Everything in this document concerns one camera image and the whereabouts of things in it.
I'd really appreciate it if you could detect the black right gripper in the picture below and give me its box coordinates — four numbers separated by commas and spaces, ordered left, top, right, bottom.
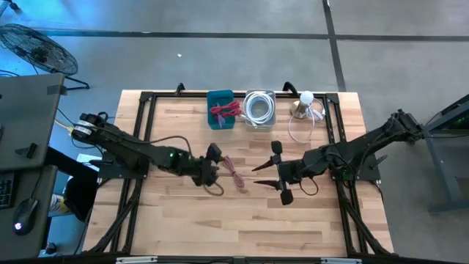
251, 140, 307, 206

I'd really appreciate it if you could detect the white USB cable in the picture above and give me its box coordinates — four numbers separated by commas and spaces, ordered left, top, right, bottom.
241, 91, 276, 128

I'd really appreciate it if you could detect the grey plastic bin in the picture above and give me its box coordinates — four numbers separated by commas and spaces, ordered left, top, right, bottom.
243, 87, 277, 133

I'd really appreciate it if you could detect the teal plastic bin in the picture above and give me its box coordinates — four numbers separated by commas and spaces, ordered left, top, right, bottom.
206, 89, 237, 131

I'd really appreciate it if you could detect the bulb lamp with brass stand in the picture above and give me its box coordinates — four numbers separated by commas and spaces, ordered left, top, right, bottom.
289, 90, 315, 120

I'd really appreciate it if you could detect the black chair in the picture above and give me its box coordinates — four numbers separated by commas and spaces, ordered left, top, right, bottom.
62, 175, 99, 223

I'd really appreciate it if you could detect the yellow white bottle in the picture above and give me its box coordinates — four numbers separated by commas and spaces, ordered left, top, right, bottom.
49, 193, 70, 214

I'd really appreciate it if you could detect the black computer mouse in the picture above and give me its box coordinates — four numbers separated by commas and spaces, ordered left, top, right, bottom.
12, 197, 40, 236

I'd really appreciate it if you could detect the grey desk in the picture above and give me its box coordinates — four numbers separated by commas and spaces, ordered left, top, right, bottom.
0, 72, 67, 260

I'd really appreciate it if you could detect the black keyboard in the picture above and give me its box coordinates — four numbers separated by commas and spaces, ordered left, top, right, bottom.
0, 172, 15, 210

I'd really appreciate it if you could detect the black floor fan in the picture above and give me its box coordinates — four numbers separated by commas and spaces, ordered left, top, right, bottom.
0, 23, 91, 91

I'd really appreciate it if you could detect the black tripod leg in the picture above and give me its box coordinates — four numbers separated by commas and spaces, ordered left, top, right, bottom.
0, 0, 22, 15

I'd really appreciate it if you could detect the pink striped USB cable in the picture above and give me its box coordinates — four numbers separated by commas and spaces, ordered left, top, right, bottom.
221, 155, 246, 190

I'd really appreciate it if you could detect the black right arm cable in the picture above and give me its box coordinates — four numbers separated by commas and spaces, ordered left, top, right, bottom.
298, 175, 320, 197

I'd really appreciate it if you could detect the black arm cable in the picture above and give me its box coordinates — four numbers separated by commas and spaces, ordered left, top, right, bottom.
124, 134, 225, 197
298, 175, 320, 197

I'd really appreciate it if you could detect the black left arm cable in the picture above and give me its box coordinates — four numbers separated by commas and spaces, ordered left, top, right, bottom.
124, 134, 225, 197

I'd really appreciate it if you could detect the white lamp cord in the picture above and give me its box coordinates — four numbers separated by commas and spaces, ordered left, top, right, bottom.
287, 98, 327, 144

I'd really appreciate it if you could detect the black aluminium table frame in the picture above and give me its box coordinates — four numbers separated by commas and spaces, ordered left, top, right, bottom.
84, 90, 395, 257

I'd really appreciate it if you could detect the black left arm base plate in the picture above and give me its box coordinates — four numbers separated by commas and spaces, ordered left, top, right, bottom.
97, 152, 150, 180

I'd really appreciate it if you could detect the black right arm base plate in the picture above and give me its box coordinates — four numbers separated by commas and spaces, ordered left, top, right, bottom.
328, 152, 382, 181

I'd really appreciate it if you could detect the grey metal bracket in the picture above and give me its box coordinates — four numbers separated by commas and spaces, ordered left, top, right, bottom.
115, 255, 158, 264
320, 257, 363, 264

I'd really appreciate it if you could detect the grey metal desk frame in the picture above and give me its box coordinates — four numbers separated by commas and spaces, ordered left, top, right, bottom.
405, 93, 469, 213

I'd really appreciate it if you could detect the black bracket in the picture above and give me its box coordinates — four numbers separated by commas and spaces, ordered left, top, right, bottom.
14, 142, 38, 159

